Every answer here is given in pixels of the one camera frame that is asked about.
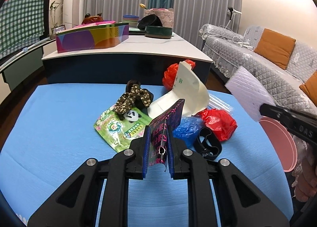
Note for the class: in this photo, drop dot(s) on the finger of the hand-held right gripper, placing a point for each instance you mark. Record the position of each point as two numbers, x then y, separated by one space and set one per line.
275 110

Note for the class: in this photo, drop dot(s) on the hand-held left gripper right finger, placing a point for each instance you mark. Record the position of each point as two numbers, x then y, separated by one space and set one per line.
169 152

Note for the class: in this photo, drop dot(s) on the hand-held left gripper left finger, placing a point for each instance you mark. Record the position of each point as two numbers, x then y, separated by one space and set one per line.
148 147

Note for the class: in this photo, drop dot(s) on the black and pink snack packet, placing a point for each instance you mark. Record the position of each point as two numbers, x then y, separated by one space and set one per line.
164 127

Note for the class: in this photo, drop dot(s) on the blue plastic bag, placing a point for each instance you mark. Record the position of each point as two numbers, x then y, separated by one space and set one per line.
188 127

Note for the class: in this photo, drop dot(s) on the pink trash bin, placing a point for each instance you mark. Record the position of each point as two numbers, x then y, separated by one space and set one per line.
275 142

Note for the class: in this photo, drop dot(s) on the white foam sheet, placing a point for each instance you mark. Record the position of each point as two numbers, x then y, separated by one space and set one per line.
247 90

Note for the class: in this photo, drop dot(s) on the small panda figure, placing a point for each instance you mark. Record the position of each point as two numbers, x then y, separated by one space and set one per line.
131 115

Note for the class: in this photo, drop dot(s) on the green printed wrapper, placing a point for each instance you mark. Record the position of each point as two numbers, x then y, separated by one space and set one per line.
114 127

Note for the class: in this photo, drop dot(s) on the brown floral scrunchie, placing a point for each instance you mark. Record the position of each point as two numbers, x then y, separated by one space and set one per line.
128 98

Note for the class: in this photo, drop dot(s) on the clear plastic bags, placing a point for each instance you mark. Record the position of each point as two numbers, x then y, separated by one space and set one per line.
220 104

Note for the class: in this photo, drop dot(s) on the red plastic bag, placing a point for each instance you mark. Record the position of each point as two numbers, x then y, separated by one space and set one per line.
220 123
171 75

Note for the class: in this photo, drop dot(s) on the white paper bag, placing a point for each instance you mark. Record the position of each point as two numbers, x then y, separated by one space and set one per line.
190 88

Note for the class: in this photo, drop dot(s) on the orange cushion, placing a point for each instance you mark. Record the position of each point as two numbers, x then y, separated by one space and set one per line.
273 48
310 88

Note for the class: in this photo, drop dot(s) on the grey quilted sofa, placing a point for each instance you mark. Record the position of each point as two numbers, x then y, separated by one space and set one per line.
247 53

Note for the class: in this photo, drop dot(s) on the blue table mat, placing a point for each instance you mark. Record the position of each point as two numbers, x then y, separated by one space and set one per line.
62 118

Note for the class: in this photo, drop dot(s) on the white-topped dark table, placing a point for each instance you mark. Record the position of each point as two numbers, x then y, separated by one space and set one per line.
148 48

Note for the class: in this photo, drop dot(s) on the green round tin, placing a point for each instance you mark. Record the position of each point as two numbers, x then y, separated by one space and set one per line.
158 32

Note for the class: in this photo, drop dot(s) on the colourful rectangular box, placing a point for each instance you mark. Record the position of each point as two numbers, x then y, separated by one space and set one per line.
86 38

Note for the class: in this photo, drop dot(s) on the stack of plastic bowls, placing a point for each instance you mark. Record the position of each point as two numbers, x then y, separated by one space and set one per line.
130 18

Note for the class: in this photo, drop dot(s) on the pink lace basket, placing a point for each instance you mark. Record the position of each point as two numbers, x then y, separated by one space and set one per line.
166 17

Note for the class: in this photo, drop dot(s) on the pink paper sheet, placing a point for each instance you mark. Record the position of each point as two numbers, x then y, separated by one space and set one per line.
99 23

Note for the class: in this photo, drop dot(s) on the brown teapot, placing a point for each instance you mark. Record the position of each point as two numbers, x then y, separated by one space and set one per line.
91 18

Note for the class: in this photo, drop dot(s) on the yellow flower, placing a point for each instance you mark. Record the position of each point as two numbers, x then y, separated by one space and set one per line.
143 6

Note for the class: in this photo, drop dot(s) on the green cabinet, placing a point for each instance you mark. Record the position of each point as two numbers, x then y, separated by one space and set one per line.
22 66

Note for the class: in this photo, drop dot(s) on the white rod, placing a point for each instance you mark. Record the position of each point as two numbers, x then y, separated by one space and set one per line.
24 49

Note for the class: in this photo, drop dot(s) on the potted bamboo plant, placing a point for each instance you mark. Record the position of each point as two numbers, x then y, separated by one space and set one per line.
54 16

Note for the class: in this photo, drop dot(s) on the green checkered cloth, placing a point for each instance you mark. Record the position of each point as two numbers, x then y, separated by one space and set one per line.
22 21

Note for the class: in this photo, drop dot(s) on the small photo frame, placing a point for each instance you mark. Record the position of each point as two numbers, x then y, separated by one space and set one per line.
58 29

